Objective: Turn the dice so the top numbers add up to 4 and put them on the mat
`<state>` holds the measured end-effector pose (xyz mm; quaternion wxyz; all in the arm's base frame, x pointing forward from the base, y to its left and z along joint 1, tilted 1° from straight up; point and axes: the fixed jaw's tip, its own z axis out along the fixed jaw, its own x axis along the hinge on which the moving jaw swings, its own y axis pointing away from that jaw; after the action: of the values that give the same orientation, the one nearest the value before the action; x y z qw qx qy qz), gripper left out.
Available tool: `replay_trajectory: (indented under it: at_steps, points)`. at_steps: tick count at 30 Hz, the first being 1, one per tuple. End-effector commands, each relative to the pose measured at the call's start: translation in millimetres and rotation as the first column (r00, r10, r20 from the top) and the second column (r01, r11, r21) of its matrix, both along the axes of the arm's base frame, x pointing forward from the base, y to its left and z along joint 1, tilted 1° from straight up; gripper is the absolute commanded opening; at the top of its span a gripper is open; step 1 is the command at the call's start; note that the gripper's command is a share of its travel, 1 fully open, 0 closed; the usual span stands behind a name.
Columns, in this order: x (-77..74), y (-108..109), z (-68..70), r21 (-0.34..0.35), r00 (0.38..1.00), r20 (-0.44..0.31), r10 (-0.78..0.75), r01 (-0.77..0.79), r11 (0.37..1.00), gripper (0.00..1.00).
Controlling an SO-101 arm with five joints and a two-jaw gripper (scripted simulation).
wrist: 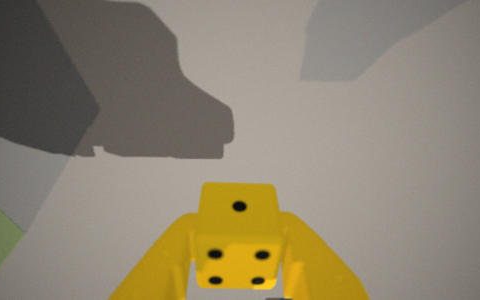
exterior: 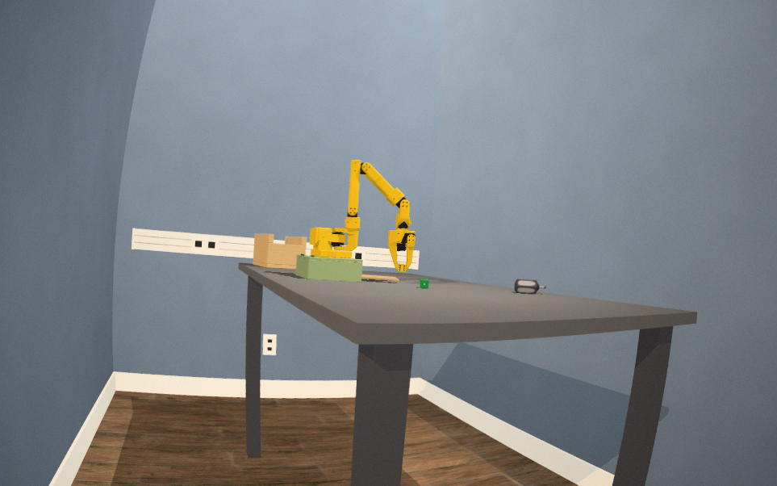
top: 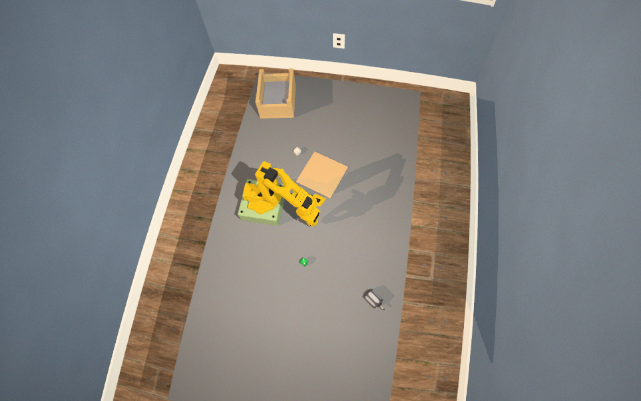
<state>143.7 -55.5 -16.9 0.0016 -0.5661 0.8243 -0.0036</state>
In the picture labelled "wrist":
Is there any yellow die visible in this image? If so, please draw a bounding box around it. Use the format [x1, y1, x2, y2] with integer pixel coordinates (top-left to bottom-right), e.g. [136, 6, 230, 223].
[194, 182, 285, 289]

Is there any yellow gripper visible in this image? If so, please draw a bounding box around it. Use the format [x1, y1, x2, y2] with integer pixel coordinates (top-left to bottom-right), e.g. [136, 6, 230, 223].
[108, 211, 370, 300]

